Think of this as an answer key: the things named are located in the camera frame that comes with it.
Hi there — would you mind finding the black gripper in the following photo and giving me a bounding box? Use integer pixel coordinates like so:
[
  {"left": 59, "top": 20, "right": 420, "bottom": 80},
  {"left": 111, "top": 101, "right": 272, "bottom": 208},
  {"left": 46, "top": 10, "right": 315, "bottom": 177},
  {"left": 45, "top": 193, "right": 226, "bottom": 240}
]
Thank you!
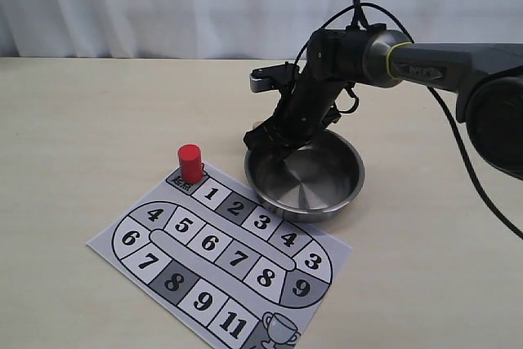
[{"left": 244, "top": 65, "right": 346, "bottom": 164}]

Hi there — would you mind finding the red cylinder game piece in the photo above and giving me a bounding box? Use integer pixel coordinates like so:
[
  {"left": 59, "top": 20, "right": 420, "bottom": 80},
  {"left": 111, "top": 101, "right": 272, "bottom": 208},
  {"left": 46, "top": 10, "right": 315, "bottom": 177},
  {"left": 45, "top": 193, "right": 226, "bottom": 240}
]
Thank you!
[{"left": 177, "top": 144, "right": 203, "bottom": 184}]

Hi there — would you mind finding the round stainless steel bowl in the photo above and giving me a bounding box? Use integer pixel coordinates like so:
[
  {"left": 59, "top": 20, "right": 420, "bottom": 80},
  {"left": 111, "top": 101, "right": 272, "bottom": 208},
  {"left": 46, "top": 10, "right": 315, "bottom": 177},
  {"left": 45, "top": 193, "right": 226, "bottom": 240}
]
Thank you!
[{"left": 244, "top": 130, "right": 365, "bottom": 223}]

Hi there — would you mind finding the printed paper game board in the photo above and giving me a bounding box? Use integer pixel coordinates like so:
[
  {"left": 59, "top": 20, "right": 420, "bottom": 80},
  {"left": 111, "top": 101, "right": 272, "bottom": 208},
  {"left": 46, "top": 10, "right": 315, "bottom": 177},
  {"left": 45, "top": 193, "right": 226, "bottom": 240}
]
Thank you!
[{"left": 88, "top": 164, "right": 351, "bottom": 348}]

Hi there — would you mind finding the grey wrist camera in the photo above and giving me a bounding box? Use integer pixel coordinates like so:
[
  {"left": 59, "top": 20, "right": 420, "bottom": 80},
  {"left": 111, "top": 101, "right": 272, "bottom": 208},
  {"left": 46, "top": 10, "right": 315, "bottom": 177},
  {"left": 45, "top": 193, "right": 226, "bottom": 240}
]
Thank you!
[{"left": 249, "top": 62, "right": 300, "bottom": 94}]

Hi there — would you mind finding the white curtain backdrop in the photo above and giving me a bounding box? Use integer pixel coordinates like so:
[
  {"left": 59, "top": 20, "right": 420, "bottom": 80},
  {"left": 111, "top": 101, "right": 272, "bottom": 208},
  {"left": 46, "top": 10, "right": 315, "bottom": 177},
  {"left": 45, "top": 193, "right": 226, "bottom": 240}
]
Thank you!
[{"left": 1, "top": 0, "right": 522, "bottom": 59}]

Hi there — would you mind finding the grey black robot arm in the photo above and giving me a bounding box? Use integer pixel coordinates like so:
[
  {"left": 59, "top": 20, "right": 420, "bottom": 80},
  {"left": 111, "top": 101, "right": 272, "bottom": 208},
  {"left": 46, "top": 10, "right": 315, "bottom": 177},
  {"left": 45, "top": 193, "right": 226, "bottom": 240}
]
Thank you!
[{"left": 244, "top": 24, "right": 522, "bottom": 178}]

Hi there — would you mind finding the black cable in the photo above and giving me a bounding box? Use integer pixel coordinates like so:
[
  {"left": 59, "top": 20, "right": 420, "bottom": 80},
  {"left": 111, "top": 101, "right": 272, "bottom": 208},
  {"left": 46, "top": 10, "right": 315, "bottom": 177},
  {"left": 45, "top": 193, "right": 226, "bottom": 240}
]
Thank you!
[{"left": 294, "top": 0, "right": 523, "bottom": 240}]

